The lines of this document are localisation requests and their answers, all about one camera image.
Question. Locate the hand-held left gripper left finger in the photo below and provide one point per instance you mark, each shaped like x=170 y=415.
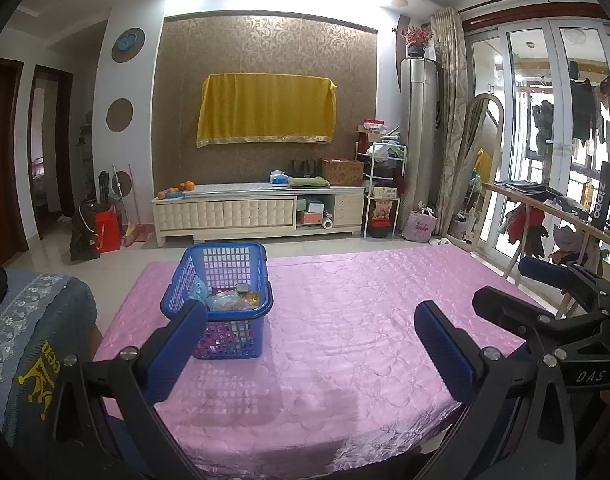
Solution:
x=177 y=355

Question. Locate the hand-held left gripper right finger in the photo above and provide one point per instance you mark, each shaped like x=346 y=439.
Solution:
x=445 y=355

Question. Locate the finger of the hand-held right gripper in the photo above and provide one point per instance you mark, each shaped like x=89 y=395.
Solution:
x=515 y=307
x=545 y=270

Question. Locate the light blue snack packet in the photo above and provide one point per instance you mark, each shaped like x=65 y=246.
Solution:
x=199 y=292

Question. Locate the blue plastic basket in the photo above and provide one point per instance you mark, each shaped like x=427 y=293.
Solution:
x=235 y=314

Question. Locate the clear blue print snack bag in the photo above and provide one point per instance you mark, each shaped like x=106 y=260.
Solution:
x=225 y=300

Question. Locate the yellow snack packet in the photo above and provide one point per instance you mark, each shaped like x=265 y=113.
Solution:
x=254 y=300

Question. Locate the red and black clothes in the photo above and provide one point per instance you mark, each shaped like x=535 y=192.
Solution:
x=527 y=232

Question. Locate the white slippers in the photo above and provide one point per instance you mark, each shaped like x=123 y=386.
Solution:
x=440 y=242

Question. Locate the pink quilted tablecloth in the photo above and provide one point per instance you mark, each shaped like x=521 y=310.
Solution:
x=335 y=360

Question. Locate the pink gift bag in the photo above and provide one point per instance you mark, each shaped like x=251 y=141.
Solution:
x=420 y=225

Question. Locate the broom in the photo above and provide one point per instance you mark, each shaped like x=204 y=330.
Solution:
x=134 y=232

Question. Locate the red paper bag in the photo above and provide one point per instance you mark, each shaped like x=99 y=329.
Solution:
x=107 y=232

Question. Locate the grey crown print chair cover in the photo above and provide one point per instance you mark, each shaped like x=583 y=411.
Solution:
x=35 y=320

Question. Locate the white television cabinet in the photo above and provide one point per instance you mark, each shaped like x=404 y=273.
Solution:
x=225 y=212

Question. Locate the arched standing mirror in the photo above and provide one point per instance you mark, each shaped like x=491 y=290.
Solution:
x=472 y=135

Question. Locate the black bag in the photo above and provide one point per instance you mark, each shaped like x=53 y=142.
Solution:
x=84 y=232

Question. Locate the glass sliding door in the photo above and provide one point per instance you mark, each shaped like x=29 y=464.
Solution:
x=520 y=110

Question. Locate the hanging dark clothes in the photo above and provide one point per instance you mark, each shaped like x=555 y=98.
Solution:
x=582 y=110

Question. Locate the pale patterned box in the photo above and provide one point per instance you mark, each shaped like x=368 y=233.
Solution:
x=385 y=193

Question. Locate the white paper roll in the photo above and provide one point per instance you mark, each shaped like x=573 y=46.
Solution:
x=327 y=224

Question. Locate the white shelf rack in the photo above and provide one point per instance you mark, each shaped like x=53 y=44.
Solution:
x=367 y=190

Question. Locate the silver tower air conditioner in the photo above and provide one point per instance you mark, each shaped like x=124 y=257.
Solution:
x=420 y=135

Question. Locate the beige patterned curtain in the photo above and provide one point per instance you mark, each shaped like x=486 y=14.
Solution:
x=452 y=110

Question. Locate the orange box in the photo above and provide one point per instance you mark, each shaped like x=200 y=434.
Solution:
x=311 y=218

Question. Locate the white plastic bag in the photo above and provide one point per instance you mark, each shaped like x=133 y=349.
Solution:
x=387 y=151

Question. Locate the light blue box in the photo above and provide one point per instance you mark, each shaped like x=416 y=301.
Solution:
x=315 y=206

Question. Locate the blue tissue box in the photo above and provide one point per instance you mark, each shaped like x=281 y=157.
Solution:
x=280 y=179

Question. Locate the cardboard box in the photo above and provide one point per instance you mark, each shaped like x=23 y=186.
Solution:
x=342 y=172

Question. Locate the green folded pad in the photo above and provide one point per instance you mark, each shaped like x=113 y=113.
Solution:
x=310 y=182

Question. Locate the red and white boxes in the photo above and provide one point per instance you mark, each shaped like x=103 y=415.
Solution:
x=371 y=130

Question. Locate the black antenna device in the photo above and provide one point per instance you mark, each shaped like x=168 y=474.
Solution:
x=304 y=169

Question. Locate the brown wooden door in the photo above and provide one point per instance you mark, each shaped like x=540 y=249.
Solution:
x=2 y=160

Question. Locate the vase with red flowers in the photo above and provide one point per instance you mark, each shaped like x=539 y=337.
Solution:
x=417 y=37

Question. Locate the wooden drying rail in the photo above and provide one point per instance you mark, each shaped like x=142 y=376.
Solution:
x=535 y=205

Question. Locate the round wall disc with clock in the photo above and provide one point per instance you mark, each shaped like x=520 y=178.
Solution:
x=128 y=45

